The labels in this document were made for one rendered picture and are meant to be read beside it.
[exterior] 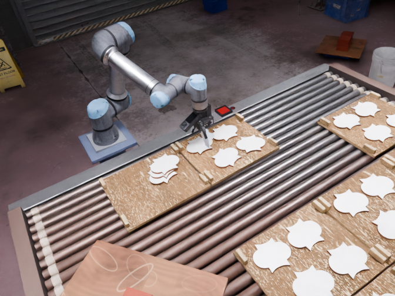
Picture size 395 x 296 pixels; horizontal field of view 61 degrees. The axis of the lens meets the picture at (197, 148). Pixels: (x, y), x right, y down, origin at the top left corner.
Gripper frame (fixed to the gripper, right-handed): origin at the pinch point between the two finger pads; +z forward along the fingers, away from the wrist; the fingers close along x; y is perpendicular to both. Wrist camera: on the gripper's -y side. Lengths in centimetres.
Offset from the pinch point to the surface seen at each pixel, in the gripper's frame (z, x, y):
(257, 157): 3.2, -24.6, 17.2
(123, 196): 4.8, -6.9, -45.7
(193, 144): 2.5, 2.3, -2.1
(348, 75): 0, -3, 109
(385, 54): 62, 64, 272
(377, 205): 3, -76, 36
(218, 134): 2.2, 0.2, 12.4
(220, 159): 2.4, -15.7, 2.0
